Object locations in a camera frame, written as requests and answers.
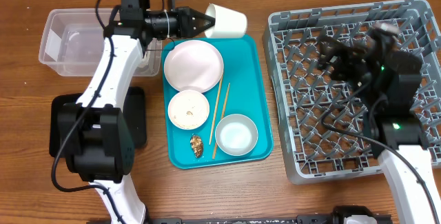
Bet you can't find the large white plate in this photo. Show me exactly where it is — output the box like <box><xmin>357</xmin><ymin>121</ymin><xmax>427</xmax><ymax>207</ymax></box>
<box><xmin>164</xmin><ymin>40</ymin><xmax>224</xmax><ymax>93</ymax></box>

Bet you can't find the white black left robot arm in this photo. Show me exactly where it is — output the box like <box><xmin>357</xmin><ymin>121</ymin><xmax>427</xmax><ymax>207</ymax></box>
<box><xmin>51</xmin><ymin>0</ymin><xmax>216</xmax><ymax>223</ymax></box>

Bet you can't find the white cup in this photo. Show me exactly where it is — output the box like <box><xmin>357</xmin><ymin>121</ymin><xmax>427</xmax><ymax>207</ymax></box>
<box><xmin>205</xmin><ymin>3</ymin><xmax>247</xmax><ymax>39</ymax></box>

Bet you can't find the brown food scrap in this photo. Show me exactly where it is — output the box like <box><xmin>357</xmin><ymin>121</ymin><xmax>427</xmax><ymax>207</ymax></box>
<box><xmin>190</xmin><ymin>134</ymin><xmax>203</xmax><ymax>158</ymax></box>

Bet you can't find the grey dishwasher rack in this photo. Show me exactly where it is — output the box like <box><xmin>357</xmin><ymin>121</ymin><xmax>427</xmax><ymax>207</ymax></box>
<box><xmin>263</xmin><ymin>0</ymin><xmax>440</xmax><ymax>185</ymax></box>

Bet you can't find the wooden chopstick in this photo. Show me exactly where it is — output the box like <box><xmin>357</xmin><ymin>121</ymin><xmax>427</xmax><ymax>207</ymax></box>
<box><xmin>212</xmin><ymin>82</ymin><xmax>231</xmax><ymax>160</ymax></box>
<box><xmin>209</xmin><ymin>73</ymin><xmax>224</xmax><ymax>145</ymax></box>

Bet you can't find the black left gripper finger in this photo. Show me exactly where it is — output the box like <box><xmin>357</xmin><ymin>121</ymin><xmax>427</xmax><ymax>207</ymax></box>
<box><xmin>189</xmin><ymin>8</ymin><xmax>215</xmax><ymax>23</ymax></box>
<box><xmin>191</xmin><ymin>19</ymin><xmax>216</xmax><ymax>37</ymax></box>

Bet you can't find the white bowl with rice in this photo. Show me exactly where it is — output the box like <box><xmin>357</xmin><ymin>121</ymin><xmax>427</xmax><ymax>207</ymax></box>
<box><xmin>167</xmin><ymin>90</ymin><xmax>210</xmax><ymax>130</ymax></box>

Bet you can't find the teal plastic tray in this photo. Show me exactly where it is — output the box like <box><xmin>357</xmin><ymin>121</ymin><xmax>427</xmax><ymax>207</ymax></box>
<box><xmin>166</xmin><ymin>34</ymin><xmax>274</xmax><ymax>170</ymax></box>

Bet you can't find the wooden chopstick right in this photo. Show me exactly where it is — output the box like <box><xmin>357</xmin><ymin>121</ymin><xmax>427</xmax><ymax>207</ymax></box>
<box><xmin>212</xmin><ymin>82</ymin><xmax>231</xmax><ymax>160</ymax></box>

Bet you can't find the clear plastic waste bin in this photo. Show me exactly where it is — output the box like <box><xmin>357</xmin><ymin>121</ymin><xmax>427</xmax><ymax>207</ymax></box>
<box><xmin>38</xmin><ymin>8</ymin><xmax>163</xmax><ymax>78</ymax></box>

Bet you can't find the wooden chopstick left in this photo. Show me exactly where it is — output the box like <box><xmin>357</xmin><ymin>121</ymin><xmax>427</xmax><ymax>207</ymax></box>
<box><xmin>209</xmin><ymin>73</ymin><xmax>224</xmax><ymax>145</ymax></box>

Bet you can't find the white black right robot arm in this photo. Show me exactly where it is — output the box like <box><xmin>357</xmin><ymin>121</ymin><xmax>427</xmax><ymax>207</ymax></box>
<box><xmin>318</xmin><ymin>23</ymin><xmax>440</xmax><ymax>223</ymax></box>

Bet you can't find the black waste tray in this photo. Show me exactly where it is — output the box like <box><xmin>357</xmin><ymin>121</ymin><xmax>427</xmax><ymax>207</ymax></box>
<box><xmin>49</xmin><ymin>87</ymin><xmax>147</xmax><ymax>158</ymax></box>

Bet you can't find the grey white bowl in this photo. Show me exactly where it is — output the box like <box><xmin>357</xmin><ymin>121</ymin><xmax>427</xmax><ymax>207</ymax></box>
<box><xmin>215</xmin><ymin>114</ymin><xmax>258</xmax><ymax>156</ymax></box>

